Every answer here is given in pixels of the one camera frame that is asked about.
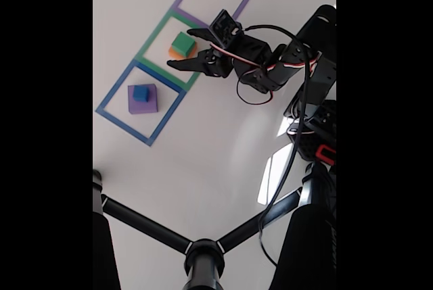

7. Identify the small blue cube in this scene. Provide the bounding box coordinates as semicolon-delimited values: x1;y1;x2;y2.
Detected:
132;85;150;102

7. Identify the blue tape square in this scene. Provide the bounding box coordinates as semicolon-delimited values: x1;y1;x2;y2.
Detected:
95;59;187;147

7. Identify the large purple cube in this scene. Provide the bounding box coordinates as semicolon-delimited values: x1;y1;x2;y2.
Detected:
127;83;159;115

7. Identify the black camera cable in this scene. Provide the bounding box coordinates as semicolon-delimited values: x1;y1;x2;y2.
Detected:
243;25;337;267

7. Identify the red clamp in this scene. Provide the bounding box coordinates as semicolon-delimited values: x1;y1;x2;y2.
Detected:
315;144;337;166

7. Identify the green tape square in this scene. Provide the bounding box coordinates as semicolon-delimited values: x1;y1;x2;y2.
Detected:
134;9;217;92

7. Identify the green cube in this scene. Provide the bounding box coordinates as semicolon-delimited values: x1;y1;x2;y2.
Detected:
170;31;197;57

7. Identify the striped servo cable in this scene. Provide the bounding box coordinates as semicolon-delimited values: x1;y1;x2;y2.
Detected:
286;114;337;139
209;43;322;105

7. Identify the orange cube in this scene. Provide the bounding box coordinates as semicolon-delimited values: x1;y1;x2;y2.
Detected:
168;45;190;59

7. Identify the black tripod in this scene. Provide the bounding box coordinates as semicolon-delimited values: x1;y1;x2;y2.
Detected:
93;161;337;290

